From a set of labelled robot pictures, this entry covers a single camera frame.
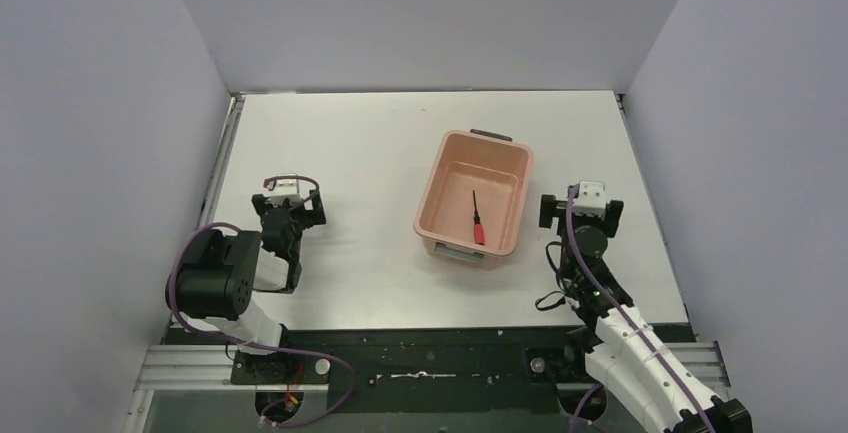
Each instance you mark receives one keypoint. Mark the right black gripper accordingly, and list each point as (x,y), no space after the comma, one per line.
(549,210)

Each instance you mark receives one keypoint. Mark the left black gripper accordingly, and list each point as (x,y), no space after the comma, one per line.
(289,205)

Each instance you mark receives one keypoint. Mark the red handled screwdriver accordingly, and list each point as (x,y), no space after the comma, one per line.
(478,231)

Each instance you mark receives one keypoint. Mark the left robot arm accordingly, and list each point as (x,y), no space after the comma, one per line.
(216,275)

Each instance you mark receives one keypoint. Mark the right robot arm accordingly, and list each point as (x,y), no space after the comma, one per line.
(617,347)

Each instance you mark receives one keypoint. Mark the pink plastic bin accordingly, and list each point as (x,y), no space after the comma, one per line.
(499,170)

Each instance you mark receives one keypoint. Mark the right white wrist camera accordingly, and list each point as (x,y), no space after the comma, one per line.
(590,200)

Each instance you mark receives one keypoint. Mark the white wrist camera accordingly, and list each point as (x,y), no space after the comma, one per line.
(283,189)
(590,200)

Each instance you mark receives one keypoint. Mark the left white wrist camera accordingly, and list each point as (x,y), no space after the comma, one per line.
(283,189)

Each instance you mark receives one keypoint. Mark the left side aluminium rail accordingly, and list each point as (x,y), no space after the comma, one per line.
(223,152)

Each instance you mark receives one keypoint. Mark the aluminium rail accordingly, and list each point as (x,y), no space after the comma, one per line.
(223,152)
(215,367)

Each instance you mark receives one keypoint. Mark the aluminium front rail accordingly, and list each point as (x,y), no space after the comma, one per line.
(215,367)

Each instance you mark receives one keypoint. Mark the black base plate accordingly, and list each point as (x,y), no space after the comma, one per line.
(555,379)

